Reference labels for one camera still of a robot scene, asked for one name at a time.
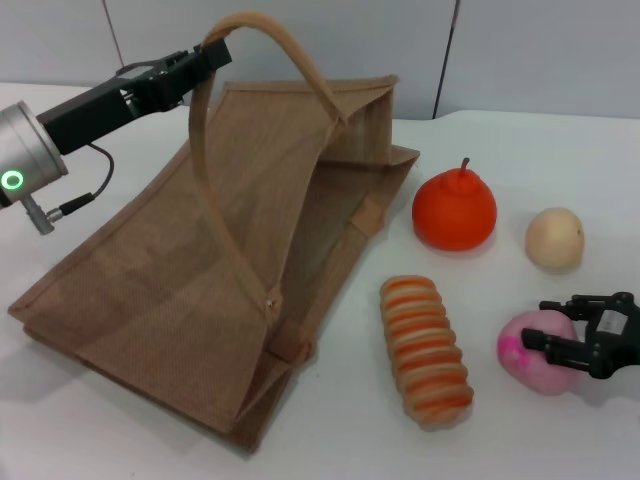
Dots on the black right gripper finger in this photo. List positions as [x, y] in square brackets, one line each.
[555, 345]
[570, 303]

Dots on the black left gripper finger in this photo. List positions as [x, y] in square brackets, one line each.
[198, 49]
[215, 57]

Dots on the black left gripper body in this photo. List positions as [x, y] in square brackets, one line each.
[100, 110]

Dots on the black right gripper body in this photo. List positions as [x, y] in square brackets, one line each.
[612, 340]

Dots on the pink toy peach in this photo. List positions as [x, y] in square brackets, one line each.
[545, 372]

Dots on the brown jute handbag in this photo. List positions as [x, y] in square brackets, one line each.
[165, 300]

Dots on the beige round toy fruit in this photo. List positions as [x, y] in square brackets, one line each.
[555, 242]

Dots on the orange striped toy bread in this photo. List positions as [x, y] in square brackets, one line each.
[425, 350]

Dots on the orange toy pear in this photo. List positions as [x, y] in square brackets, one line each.
[455, 212]

